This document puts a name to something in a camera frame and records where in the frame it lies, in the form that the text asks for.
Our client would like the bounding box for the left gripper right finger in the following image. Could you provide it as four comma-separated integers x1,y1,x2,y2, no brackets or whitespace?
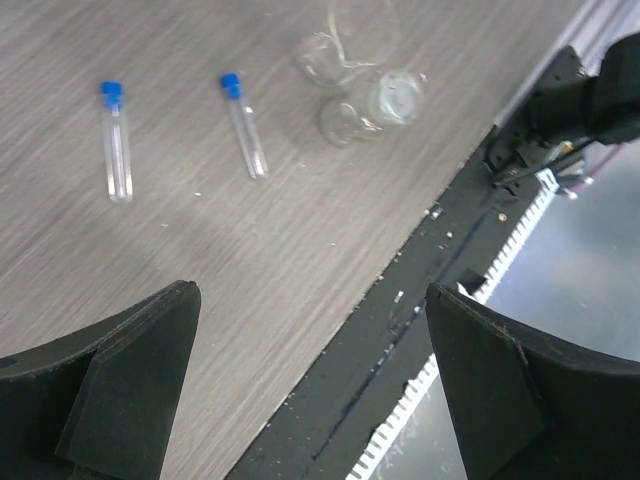
426,284,639,479

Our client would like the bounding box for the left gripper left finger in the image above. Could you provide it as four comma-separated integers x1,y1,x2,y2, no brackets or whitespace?
1,281,201,479

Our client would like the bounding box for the blue capped test tube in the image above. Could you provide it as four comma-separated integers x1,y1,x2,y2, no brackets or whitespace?
101,81,133,203
220,73,268,179

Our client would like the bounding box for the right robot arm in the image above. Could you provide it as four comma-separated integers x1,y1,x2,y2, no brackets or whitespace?
485,33,639,188

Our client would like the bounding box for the small glass beaker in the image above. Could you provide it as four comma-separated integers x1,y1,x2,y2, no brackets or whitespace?
293,1,400,88

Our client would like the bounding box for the white slotted cable duct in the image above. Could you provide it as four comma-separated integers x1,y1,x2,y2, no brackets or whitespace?
346,169,558,480

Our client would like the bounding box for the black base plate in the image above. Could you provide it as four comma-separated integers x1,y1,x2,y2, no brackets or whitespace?
229,128,541,479

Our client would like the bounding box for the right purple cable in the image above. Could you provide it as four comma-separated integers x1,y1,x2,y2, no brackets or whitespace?
569,139,636,196

